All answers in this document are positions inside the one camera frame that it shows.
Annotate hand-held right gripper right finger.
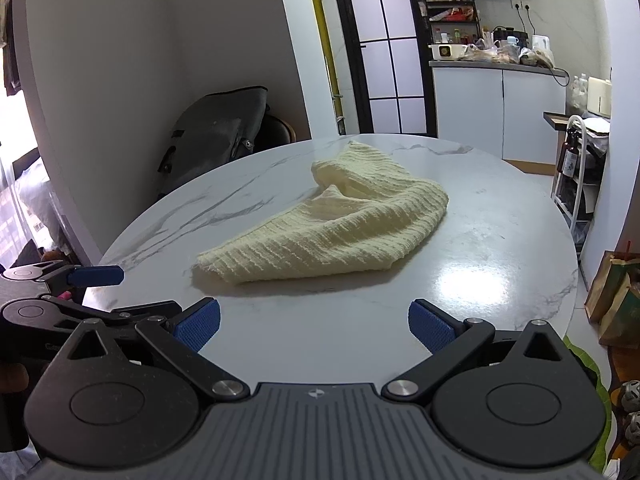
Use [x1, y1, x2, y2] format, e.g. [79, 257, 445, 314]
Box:
[381, 299, 575, 402]

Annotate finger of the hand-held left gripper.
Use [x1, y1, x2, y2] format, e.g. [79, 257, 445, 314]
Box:
[0, 265, 125, 293]
[0, 296, 183, 336]

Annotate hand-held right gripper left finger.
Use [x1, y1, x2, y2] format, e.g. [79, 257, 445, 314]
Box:
[66, 297, 251, 402]

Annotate cream ribbed towel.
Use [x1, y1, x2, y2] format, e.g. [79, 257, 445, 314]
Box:
[195, 141, 449, 287]

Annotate person's left hand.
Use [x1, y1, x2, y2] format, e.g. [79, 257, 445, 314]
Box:
[0, 363, 26, 394]

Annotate white plastic bag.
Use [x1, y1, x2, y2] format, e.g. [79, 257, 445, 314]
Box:
[570, 220, 587, 262]

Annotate brown paper bag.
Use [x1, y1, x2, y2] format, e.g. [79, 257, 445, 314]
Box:
[585, 250, 631, 322]

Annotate grey backpack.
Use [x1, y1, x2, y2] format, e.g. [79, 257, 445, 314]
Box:
[157, 86, 271, 201]

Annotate white rolling cart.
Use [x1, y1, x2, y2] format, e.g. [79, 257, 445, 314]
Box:
[544, 110, 613, 246]

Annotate dark round chair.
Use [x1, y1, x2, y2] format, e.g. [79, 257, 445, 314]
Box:
[250, 112, 296, 153]

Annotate grey sneakers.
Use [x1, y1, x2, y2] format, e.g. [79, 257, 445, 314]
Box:
[620, 380, 640, 441]

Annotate dark glass bottle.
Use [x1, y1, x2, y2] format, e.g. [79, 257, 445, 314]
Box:
[559, 130, 581, 177]

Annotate white kitchen base cabinet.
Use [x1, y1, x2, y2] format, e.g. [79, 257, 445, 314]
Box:
[429, 57, 571, 176]

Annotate hanging dark clothes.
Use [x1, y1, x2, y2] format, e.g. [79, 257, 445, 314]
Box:
[0, 0, 27, 97]

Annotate clear plastic bottles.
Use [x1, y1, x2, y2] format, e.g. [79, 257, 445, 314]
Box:
[570, 75, 589, 109]

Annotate pile of food bags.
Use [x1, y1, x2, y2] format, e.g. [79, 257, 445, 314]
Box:
[460, 40, 531, 65]

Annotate black framed sliding door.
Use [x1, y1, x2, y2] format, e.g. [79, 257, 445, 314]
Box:
[330, 0, 436, 136]

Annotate white countertop appliance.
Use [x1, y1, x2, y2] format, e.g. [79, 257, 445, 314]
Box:
[587, 76, 613, 116]

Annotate white electric kettle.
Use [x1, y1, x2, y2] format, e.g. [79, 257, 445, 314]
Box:
[531, 35, 553, 66]

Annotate black coffee machine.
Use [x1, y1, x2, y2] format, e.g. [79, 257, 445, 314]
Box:
[492, 25, 531, 48]

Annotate black spice rack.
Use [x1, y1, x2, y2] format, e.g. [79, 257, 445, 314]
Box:
[424, 0, 483, 45]

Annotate yellow vertical pipe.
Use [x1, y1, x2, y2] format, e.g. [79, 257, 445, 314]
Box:
[307, 0, 346, 136]

